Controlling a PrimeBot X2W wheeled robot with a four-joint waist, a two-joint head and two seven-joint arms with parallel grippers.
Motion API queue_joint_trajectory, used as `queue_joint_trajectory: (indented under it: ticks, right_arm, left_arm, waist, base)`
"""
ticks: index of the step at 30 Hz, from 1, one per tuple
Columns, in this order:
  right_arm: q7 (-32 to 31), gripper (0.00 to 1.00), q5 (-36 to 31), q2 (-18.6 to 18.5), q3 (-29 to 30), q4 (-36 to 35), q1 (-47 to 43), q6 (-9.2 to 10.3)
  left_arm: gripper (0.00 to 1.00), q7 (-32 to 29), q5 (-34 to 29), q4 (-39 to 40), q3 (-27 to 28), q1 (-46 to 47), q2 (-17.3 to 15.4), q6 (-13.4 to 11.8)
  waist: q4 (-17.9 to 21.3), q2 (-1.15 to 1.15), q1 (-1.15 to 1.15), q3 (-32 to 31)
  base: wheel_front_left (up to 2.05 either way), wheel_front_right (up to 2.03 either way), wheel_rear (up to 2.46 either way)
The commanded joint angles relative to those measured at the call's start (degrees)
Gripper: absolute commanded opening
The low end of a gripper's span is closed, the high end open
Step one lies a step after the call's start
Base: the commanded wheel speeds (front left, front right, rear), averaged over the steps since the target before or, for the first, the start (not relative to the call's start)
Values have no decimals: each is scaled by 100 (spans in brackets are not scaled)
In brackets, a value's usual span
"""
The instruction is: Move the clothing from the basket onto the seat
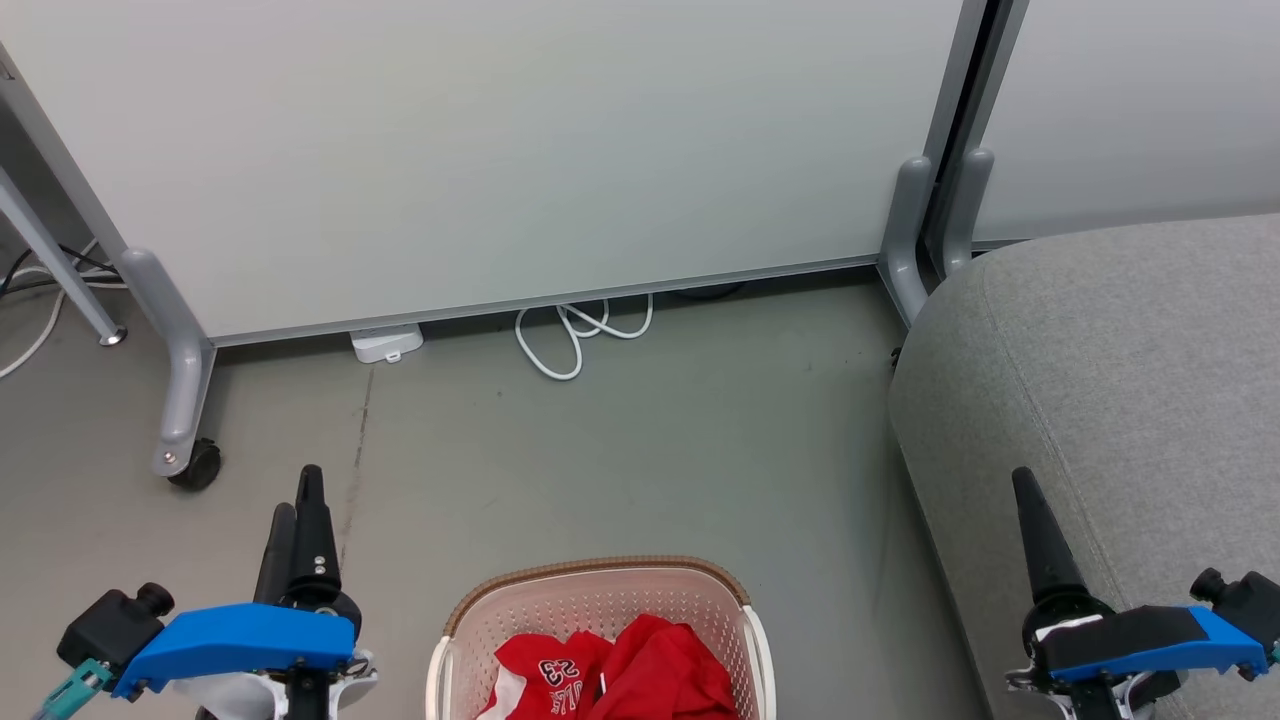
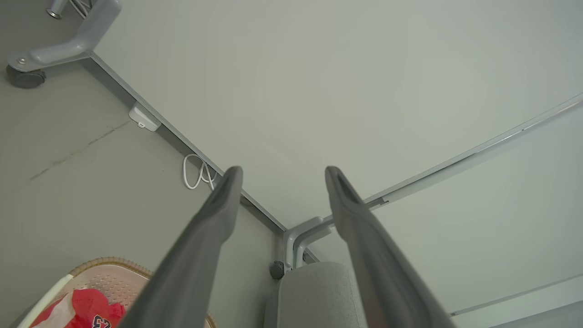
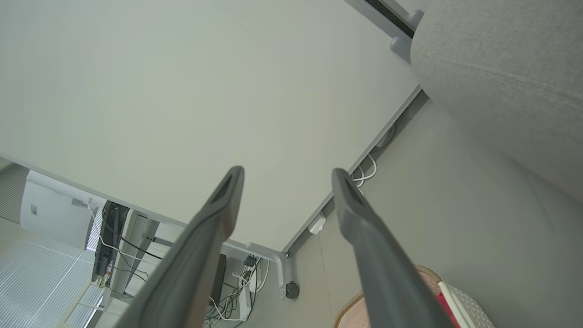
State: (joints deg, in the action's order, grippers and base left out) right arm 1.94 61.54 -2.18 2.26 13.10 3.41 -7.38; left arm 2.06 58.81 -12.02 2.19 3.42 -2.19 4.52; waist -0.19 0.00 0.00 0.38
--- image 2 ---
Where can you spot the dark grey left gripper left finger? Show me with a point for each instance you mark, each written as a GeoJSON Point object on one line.
{"type": "Point", "coordinates": [196, 255]}

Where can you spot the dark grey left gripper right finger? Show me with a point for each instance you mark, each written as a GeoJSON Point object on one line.
{"type": "Point", "coordinates": [378, 264]}

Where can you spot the red shirt with letter print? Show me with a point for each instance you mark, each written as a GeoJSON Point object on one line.
{"type": "Point", "coordinates": [89, 305]}

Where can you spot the grey fabric sofa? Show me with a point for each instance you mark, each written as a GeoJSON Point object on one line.
{"type": "Point", "coordinates": [314, 296]}

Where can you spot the small dark caster wheel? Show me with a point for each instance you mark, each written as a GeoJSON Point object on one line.
{"type": "Point", "coordinates": [276, 269]}

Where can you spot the grey stand leg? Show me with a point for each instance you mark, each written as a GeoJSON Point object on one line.
{"type": "Point", "coordinates": [77, 43]}

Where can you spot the chrome tube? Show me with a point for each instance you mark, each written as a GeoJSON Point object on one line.
{"type": "Point", "coordinates": [56, 8]}

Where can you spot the grey wall baseboard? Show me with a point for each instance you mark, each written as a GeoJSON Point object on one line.
{"type": "Point", "coordinates": [182, 139]}

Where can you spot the grey metal partition post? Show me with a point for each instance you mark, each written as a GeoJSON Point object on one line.
{"type": "Point", "coordinates": [455, 159]}

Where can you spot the white wall socket box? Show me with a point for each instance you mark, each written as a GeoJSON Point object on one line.
{"type": "Point", "coordinates": [144, 118]}

